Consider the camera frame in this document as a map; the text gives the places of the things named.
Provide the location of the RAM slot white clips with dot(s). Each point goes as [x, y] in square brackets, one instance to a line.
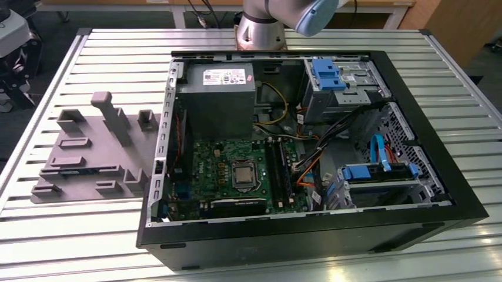
[273, 170]

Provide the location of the black PC case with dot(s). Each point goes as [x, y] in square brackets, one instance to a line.
[274, 243]

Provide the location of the black graphics card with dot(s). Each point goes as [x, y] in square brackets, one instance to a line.
[235, 207]

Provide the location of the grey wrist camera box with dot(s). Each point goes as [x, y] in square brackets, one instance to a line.
[14, 32]

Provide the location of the metal optical drive cage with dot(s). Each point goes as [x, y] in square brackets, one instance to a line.
[353, 98]

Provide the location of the grey parts rack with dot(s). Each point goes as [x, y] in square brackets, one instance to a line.
[90, 138]

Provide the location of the wooden cabinet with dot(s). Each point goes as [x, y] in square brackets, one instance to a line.
[458, 26]

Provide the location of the green motherboard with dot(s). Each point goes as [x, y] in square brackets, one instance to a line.
[207, 152]

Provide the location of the wooden desk white legs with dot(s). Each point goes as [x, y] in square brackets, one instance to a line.
[118, 8]

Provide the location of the CPU socket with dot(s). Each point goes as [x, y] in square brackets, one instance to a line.
[242, 163]

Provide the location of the silver CPU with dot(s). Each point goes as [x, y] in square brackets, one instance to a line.
[243, 175]

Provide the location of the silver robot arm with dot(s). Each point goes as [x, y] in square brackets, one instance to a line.
[259, 26]

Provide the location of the blue empty disk carrier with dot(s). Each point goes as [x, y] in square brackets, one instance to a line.
[327, 73]

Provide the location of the grey power supply unit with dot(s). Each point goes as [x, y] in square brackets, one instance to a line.
[219, 114]

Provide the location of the hard disk in blue carrier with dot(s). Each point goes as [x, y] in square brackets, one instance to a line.
[358, 173]

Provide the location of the metal disk bay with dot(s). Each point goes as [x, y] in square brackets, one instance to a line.
[385, 183]

